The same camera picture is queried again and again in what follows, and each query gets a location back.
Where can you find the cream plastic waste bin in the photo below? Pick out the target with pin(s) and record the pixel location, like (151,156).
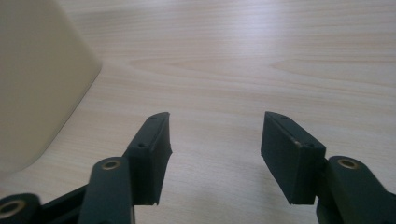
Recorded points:
(40,81)

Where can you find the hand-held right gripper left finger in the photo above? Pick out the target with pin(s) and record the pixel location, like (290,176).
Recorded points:
(149,155)

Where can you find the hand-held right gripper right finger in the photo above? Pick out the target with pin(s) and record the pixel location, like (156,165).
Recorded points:
(289,155)

